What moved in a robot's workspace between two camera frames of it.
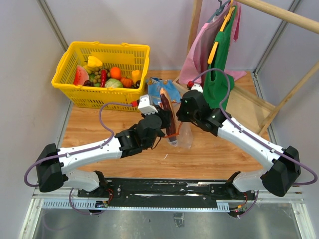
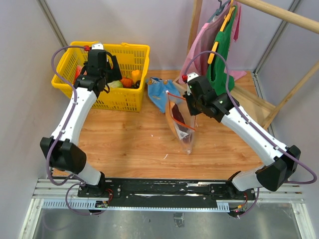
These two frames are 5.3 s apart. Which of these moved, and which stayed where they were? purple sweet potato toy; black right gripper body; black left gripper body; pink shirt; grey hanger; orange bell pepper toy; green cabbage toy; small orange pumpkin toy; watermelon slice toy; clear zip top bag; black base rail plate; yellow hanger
Moved: black left gripper body; clear zip top bag; purple sweet potato toy; black right gripper body
Stayed: watermelon slice toy; green cabbage toy; grey hanger; black base rail plate; small orange pumpkin toy; yellow hanger; orange bell pepper toy; pink shirt
